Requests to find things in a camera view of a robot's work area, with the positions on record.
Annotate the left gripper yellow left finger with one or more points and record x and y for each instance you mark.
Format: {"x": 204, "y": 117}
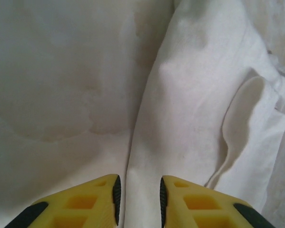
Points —
{"x": 85, "y": 206}

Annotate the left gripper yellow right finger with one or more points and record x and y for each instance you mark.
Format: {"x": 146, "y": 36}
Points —
{"x": 199, "y": 209}

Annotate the large cream white t-shirt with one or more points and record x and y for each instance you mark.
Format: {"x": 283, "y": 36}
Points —
{"x": 192, "y": 95}

